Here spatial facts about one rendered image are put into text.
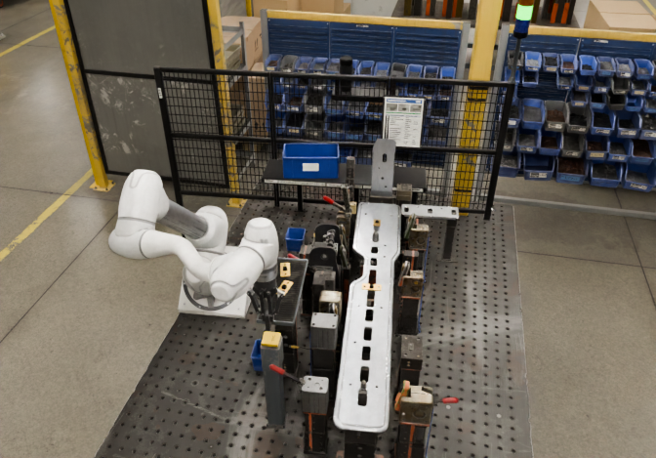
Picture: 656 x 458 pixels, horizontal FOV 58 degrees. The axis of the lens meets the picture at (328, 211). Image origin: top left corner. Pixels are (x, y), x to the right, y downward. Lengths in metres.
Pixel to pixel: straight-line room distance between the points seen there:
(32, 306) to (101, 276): 0.46
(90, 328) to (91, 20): 2.19
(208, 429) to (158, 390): 0.30
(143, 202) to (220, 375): 0.87
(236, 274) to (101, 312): 2.53
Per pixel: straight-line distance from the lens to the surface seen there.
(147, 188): 2.21
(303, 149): 3.35
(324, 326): 2.25
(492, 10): 3.12
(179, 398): 2.63
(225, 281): 1.70
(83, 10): 4.81
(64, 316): 4.23
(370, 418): 2.13
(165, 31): 4.51
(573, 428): 3.58
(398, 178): 3.28
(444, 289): 3.07
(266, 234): 1.80
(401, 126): 3.28
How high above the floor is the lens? 2.70
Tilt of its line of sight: 34 degrees down
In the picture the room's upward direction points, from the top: straight up
